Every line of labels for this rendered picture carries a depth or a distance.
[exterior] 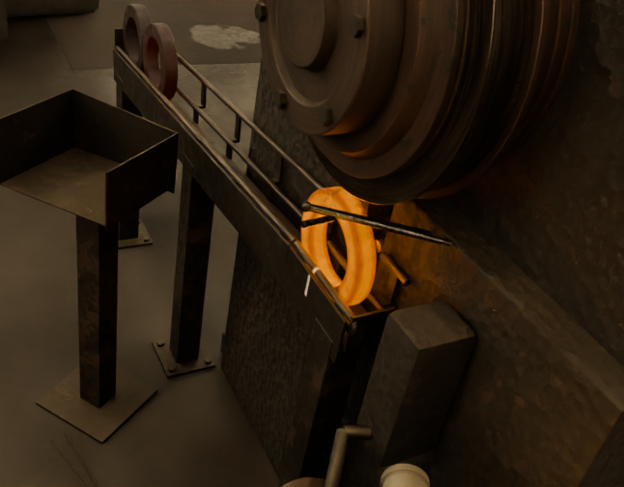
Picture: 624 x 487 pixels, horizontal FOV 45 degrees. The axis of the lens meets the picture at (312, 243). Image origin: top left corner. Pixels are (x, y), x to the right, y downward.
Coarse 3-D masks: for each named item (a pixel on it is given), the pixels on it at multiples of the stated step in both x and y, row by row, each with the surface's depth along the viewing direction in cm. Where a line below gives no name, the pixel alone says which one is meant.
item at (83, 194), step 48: (0, 144) 139; (48, 144) 151; (96, 144) 155; (144, 144) 149; (48, 192) 142; (96, 192) 144; (144, 192) 141; (96, 240) 149; (96, 288) 156; (96, 336) 164; (96, 384) 172; (144, 384) 185; (96, 432) 171
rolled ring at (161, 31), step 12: (156, 24) 178; (144, 36) 186; (156, 36) 177; (168, 36) 176; (144, 48) 187; (156, 48) 187; (168, 48) 175; (144, 60) 189; (156, 60) 188; (168, 60) 175; (156, 72) 189; (168, 72) 176; (156, 84) 186; (168, 84) 177; (168, 96) 181
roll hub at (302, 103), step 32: (288, 0) 91; (320, 0) 84; (352, 0) 80; (384, 0) 78; (288, 32) 92; (320, 32) 85; (384, 32) 79; (288, 64) 98; (320, 64) 89; (352, 64) 82; (384, 64) 81; (288, 96) 97; (320, 96) 91; (352, 96) 83; (384, 96) 84; (320, 128) 90; (352, 128) 89
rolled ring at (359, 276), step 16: (320, 192) 114; (336, 192) 111; (336, 208) 110; (352, 208) 109; (320, 224) 120; (352, 224) 107; (304, 240) 122; (320, 240) 121; (352, 240) 108; (368, 240) 108; (320, 256) 121; (352, 256) 108; (368, 256) 108; (352, 272) 109; (368, 272) 108; (336, 288) 114; (352, 288) 110; (368, 288) 110; (352, 304) 114
